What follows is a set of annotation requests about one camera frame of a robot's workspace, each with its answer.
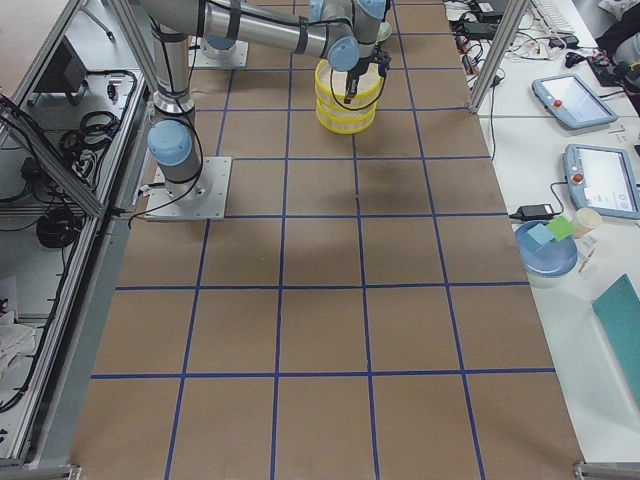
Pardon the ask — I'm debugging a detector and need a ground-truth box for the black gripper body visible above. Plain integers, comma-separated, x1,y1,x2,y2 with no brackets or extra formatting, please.
347,47,391,84

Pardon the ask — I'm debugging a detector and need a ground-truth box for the yellow rimmed steamer layer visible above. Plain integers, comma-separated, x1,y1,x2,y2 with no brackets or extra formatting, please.
314,60,383,111
315,100,377,135

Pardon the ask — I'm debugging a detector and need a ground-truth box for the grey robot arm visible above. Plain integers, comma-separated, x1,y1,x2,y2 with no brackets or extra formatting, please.
141,1,386,202

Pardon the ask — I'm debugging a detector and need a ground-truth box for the light green round plate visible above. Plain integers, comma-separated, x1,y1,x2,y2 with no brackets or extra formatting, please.
376,21,392,43

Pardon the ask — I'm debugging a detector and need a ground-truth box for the far blue teach pendant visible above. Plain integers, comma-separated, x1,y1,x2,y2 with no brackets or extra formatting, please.
531,74,618,130

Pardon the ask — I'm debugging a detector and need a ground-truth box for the blue teach pendant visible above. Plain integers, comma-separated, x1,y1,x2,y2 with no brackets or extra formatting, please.
563,144,639,220
531,74,618,130

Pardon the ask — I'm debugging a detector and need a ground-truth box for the black power adapter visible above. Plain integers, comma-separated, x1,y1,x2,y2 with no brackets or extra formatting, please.
509,204,557,222

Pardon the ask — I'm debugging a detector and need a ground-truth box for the light blue foam block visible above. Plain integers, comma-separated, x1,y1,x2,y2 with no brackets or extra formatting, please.
524,223,554,251

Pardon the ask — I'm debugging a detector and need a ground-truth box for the green foam block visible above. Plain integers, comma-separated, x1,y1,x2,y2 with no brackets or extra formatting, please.
545,215,575,242

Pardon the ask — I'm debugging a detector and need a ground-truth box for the near blue teach pendant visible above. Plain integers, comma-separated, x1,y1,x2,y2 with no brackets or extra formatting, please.
563,144,639,220

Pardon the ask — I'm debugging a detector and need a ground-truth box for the blue round plate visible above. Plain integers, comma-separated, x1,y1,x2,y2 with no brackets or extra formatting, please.
515,221,578,278

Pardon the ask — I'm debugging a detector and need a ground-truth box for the cream paper cup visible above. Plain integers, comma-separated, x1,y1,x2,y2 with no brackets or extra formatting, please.
572,207,603,239

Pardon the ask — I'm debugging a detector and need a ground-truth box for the teal flat board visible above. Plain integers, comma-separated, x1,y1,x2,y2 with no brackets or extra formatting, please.
592,274,639,373

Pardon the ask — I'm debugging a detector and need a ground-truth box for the white crumpled cloth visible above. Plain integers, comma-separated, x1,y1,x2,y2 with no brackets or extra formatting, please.
0,277,37,381

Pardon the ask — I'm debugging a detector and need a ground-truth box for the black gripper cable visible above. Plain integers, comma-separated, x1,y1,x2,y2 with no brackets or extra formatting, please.
344,62,389,112

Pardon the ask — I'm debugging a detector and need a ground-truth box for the aluminium frame post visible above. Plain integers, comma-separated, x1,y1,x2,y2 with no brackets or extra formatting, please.
468,0,530,114

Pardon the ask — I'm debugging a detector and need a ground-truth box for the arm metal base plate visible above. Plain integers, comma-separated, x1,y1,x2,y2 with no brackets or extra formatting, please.
143,157,232,221
189,39,249,70

